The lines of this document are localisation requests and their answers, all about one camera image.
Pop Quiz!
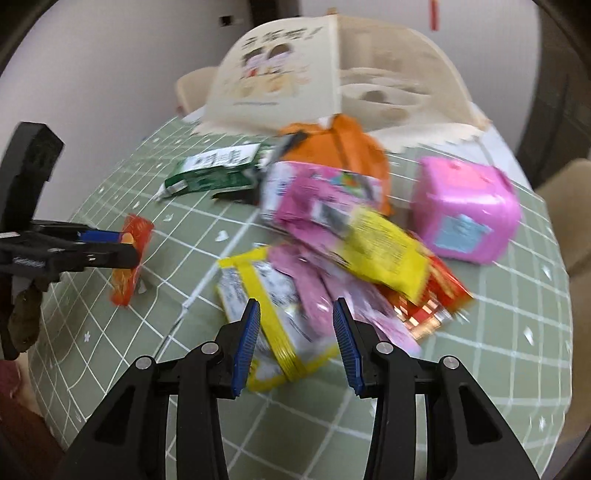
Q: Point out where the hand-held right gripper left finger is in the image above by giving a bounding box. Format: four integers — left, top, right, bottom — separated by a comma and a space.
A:
55, 298, 262, 480

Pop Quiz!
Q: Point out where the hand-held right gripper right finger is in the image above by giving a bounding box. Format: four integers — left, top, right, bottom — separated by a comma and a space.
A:
332, 296, 541, 480

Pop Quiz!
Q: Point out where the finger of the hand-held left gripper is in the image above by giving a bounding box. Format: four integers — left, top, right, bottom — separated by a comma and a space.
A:
30, 220, 134, 244
46, 241, 140, 278

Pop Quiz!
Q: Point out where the yellow bordered white packet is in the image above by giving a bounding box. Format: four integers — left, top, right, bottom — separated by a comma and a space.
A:
216, 246, 340, 393

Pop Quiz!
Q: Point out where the orange red snack packet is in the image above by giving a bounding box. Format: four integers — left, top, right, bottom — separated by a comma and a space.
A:
110, 213, 155, 306

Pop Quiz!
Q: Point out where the yellow pink chips bag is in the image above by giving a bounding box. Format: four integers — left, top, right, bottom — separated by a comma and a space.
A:
261, 161, 432, 303

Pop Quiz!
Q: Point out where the person's left hand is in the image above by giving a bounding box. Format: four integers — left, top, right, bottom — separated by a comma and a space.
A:
8, 277, 43, 354

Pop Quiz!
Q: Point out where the pink snack packet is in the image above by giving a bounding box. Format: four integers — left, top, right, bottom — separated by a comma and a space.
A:
270, 244, 335, 342
323, 272, 423, 356

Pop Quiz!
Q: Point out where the green snack packet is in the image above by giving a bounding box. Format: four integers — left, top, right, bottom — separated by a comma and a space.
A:
154, 143, 273, 201

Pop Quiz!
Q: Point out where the green checked tablecloth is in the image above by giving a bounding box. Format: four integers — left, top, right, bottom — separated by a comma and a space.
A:
28, 111, 575, 480

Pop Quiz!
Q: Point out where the beige chair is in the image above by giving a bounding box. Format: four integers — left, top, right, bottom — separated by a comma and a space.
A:
533, 158, 591, 278
174, 67, 220, 116

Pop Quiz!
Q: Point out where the pink cube box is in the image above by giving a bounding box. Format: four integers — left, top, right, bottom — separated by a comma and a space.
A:
411, 156, 522, 265

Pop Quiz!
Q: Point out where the orange plastic bag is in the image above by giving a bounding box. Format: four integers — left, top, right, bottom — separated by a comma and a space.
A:
277, 114, 393, 215

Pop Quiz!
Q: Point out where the cream mesh food cover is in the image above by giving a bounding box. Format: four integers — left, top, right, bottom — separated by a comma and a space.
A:
191, 13, 492, 153

